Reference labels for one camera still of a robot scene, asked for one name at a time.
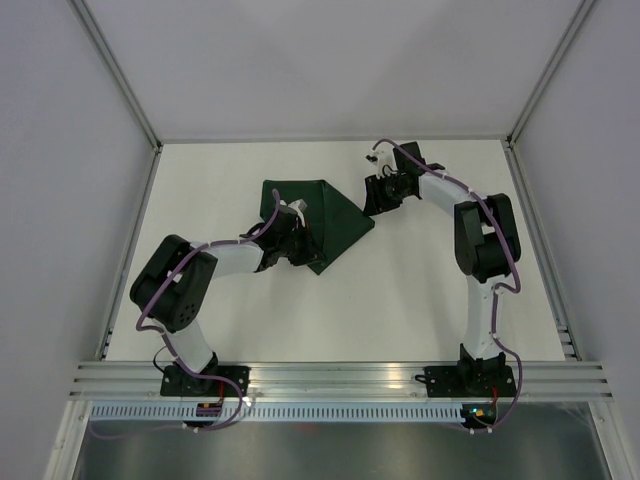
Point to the right aluminium frame post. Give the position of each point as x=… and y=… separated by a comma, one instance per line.
x=579, y=18

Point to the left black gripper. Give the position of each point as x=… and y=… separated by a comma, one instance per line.
x=311, y=254

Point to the aluminium front rail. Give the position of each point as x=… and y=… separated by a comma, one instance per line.
x=543, y=382

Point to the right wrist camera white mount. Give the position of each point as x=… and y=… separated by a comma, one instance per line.
x=383, y=160

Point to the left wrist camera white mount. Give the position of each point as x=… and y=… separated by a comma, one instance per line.
x=296, y=207

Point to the aluminium frame post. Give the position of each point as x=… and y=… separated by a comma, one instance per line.
x=579, y=18
x=100, y=43

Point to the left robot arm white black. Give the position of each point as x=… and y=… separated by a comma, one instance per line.
x=171, y=288

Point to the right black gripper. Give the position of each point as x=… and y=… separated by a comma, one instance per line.
x=375, y=199

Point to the dark green cloth napkin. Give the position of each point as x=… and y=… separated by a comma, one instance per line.
x=334, y=222

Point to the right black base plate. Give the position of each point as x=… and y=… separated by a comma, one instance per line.
x=454, y=382

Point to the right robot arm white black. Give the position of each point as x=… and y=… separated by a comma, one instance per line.
x=486, y=249

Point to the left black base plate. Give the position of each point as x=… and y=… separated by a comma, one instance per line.
x=212, y=382

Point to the white slotted cable duct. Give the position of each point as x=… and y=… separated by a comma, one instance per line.
x=336, y=412

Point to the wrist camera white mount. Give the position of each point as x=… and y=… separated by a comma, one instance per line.
x=383, y=160
x=296, y=207

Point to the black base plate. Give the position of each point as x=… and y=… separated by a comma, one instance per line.
x=212, y=382
x=454, y=382

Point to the left aluminium frame post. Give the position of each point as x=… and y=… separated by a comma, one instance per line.
x=100, y=43

